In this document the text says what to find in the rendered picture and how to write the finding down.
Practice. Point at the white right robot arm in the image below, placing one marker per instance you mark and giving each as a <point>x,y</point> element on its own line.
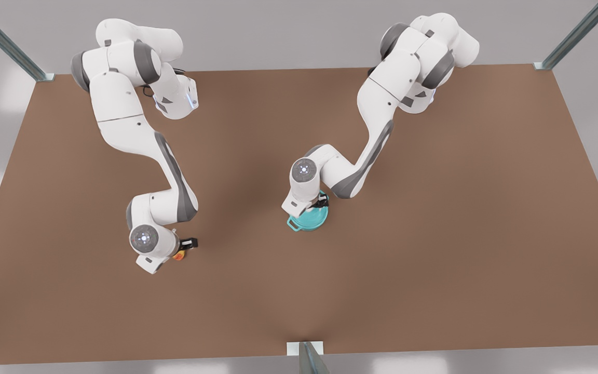
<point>122,98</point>

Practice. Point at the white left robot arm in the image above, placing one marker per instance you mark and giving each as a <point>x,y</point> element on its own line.
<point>382,88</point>

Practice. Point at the orange potato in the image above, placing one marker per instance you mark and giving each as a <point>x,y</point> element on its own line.
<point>179,255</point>

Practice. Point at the teal pot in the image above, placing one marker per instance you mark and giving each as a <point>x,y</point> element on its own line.
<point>310,221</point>

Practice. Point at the silver frame post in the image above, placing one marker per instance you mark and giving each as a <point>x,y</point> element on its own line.
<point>576,34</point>
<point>5,41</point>
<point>310,358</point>

